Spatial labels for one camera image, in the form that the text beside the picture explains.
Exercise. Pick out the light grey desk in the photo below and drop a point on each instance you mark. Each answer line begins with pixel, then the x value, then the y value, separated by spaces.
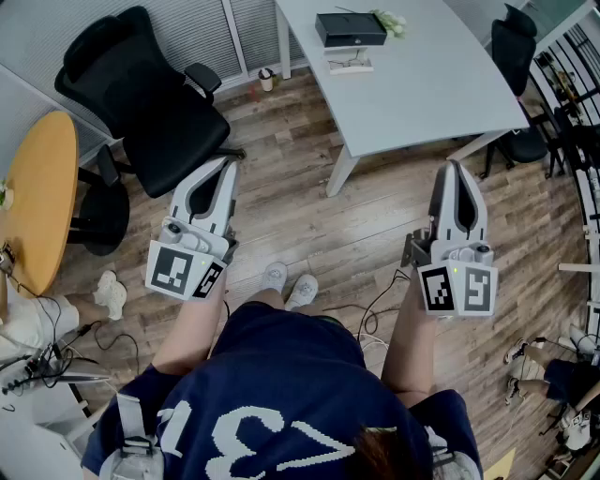
pixel 422 84

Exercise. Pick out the person's white shoe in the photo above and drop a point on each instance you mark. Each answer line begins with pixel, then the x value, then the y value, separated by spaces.
pixel 303 290
pixel 274 276

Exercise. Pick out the navy shirt with white print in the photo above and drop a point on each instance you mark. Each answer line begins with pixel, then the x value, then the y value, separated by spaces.
pixel 281 375

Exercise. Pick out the black rectangular box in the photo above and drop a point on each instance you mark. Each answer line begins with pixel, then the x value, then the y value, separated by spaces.
pixel 349 29

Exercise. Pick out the person's left forearm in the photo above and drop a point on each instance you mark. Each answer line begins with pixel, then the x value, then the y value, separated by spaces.
pixel 194 333

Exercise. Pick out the person's left leg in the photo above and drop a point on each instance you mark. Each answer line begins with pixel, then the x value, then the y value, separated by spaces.
pixel 265 297

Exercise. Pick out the white frame rack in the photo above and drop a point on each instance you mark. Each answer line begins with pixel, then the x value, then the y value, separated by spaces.
pixel 593 187

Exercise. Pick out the round wooden table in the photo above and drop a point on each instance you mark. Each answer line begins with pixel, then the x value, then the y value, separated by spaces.
pixel 42 187

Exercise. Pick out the yellow floor sheet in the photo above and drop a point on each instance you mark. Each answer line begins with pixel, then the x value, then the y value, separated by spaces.
pixel 501 466

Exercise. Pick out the person's leg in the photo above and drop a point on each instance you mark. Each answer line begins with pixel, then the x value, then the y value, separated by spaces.
pixel 265 297
pixel 307 310

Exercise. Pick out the black metal rack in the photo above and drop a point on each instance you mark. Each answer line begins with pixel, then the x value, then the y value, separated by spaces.
pixel 569 61

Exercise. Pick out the person's right forearm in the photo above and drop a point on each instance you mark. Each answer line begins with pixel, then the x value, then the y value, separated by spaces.
pixel 412 351

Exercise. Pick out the white cup with dark lid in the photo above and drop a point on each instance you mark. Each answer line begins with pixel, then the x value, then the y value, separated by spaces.
pixel 266 80

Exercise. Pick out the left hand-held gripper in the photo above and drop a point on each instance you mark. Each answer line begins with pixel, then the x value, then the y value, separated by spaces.
pixel 180 262

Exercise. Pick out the black mesh office chair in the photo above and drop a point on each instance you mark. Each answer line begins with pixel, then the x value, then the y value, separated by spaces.
pixel 159 108

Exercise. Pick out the person's white right shoe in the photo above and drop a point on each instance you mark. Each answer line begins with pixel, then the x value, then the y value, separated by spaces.
pixel 303 290

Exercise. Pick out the person's white left shoe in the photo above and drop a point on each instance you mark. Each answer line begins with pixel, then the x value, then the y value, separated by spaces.
pixel 274 276

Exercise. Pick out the red floor tape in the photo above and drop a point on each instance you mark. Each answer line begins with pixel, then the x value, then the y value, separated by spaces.
pixel 254 93

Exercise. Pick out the small potted plant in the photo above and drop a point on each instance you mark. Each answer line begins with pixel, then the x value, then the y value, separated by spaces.
pixel 4 194

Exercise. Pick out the person's right leg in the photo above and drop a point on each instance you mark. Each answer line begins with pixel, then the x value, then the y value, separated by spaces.
pixel 307 310

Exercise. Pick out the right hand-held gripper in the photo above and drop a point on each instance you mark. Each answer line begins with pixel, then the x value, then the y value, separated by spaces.
pixel 461 281

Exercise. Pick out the black high-back chair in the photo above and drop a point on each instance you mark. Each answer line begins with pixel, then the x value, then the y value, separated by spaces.
pixel 513 51

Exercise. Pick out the white flower bouquet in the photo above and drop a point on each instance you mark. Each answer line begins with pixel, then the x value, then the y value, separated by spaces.
pixel 393 23

